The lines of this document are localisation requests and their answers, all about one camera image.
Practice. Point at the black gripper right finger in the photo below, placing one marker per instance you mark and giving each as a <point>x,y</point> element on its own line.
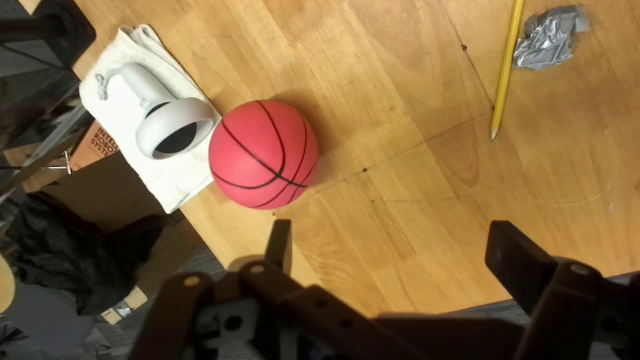
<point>523,256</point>

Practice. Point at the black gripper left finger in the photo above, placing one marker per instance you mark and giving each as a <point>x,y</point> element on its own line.
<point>281,243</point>

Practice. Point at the pink rubber basketball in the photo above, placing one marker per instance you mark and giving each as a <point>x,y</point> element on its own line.
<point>262,154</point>

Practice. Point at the white folded cloth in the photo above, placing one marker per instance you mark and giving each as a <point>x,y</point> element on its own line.
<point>171,182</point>

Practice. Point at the white VR controller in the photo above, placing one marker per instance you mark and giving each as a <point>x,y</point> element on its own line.
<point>167,112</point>

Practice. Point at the yellow pencil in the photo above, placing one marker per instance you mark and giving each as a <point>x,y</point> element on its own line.
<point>506,67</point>

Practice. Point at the small cardboard box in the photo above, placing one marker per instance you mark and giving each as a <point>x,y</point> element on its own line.
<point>100,143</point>

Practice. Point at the crumpled silver foil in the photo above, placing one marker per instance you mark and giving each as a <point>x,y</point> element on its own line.
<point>551,37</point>

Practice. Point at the round wooden stool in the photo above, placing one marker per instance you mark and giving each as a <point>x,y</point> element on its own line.
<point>3,283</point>

